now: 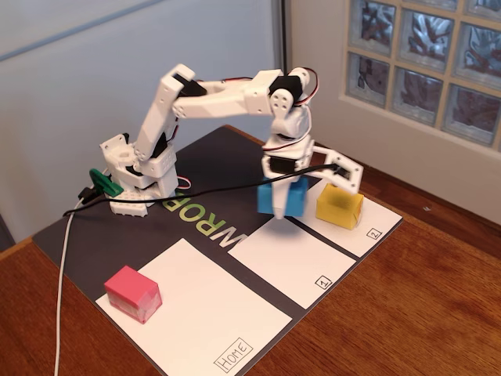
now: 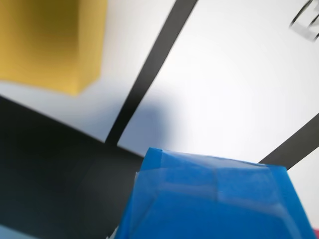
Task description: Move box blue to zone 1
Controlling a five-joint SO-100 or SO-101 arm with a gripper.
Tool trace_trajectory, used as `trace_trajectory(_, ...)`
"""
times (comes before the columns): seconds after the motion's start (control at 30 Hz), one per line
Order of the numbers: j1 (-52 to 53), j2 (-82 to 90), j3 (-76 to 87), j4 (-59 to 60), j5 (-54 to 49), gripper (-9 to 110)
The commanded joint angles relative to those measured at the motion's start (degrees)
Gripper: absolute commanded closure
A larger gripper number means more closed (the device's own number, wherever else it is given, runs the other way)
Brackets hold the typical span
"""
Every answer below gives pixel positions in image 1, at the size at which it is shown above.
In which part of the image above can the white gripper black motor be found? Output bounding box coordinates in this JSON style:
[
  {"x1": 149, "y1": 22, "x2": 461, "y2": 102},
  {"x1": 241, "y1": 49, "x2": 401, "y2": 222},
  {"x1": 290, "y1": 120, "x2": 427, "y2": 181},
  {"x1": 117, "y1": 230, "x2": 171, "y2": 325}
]
[{"x1": 261, "y1": 134, "x2": 315, "y2": 221}]

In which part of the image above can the blue paper box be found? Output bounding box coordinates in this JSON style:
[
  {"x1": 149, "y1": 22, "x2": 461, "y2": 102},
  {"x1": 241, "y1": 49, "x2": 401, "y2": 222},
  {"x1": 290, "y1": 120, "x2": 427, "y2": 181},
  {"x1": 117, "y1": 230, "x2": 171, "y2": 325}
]
[{"x1": 256, "y1": 176, "x2": 309, "y2": 218}]

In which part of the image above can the white robot arm with base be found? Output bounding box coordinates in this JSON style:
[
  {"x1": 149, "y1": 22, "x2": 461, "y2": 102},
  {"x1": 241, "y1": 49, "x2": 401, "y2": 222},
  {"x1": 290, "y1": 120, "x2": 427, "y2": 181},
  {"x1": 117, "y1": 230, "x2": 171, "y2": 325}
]
[{"x1": 99, "y1": 64, "x2": 320, "y2": 219}]

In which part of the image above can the yellow paper box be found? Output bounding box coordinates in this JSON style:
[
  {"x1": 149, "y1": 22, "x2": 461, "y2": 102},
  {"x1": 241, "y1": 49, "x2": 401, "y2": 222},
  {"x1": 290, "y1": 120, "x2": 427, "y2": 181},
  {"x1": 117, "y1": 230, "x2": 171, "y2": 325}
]
[{"x1": 315, "y1": 183, "x2": 365, "y2": 231}]

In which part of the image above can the pink paper box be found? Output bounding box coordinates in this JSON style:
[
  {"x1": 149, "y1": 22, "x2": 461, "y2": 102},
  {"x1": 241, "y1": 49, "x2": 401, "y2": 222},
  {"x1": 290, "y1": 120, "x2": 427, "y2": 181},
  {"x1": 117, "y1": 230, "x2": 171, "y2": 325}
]
[{"x1": 103, "y1": 265, "x2": 164, "y2": 325}]

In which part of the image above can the white paper sheet marked 1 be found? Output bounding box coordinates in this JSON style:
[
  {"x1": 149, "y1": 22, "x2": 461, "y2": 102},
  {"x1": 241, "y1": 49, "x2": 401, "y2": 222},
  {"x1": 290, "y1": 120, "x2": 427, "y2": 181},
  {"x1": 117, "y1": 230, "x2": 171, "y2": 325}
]
[{"x1": 226, "y1": 214, "x2": 358, "y2": 310}]

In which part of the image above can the white paper sheet marked 2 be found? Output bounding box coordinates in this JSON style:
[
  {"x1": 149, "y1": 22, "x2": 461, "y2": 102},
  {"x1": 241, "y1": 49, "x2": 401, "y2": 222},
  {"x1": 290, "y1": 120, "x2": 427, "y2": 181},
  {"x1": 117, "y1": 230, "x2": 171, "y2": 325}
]
[{"x1": 289, "y1": 178, "x2": 404, "y2": 259}]

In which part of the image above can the white paper sheet marked home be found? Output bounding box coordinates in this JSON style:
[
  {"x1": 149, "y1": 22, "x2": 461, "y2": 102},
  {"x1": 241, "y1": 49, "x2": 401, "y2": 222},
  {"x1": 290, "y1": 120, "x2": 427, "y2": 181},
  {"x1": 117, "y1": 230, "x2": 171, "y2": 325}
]
[{"x1": 95, "y1": 237, "x2": 294, "y2": 376}]

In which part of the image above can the green clamp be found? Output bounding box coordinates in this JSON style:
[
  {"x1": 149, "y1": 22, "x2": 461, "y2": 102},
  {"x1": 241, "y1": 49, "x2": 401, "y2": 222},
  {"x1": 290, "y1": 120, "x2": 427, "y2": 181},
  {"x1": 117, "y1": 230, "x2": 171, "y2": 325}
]
[{"x1": 88, "y1": 168, "x2": 125, "y2": 197}]

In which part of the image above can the black mat with lettering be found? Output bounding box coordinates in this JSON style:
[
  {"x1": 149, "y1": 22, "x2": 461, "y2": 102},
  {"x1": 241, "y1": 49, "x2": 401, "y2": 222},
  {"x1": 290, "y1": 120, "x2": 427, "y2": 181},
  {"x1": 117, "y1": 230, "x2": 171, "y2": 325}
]
[{"x1": 31, "y1": 124, "x2": 405, "y2": 376}]

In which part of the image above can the glass block window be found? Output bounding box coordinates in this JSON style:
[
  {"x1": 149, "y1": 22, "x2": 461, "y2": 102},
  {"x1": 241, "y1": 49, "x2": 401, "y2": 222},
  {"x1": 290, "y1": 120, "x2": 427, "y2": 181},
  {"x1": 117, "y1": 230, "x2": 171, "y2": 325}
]
[{"x1": 338, "y1": 0, "x2": 501, "y2": 152}]

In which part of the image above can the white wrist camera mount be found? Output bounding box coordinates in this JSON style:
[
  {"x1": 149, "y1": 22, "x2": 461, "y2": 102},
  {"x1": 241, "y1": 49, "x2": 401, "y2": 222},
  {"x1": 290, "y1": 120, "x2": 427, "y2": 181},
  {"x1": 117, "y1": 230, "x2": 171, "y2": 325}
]
[{"x1": 311, "y1": 145, "x2": 365, "y2": 196}]

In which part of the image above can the grey metal door frame post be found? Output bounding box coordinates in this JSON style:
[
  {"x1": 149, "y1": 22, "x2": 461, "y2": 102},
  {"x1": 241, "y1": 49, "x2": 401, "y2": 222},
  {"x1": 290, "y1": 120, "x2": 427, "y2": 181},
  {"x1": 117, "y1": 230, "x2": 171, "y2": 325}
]
[{"x1": 272, "y1": 0, "x2": 293, "y2": 142}]

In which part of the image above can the black cable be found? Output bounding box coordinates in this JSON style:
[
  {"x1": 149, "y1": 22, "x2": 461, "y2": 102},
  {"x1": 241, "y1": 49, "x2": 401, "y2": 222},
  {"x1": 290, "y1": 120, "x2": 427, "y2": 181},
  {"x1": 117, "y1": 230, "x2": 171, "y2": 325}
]
[{"x1": 62, "y1": 163, "x2": 341, "y2": 219}]

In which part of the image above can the white cable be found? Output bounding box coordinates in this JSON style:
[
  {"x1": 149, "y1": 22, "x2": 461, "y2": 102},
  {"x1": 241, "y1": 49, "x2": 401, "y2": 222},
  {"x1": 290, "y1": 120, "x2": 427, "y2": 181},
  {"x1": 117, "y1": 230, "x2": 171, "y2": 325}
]
[{"x1": 52, "y1": 197, "x2": 85, "y2": 376}]

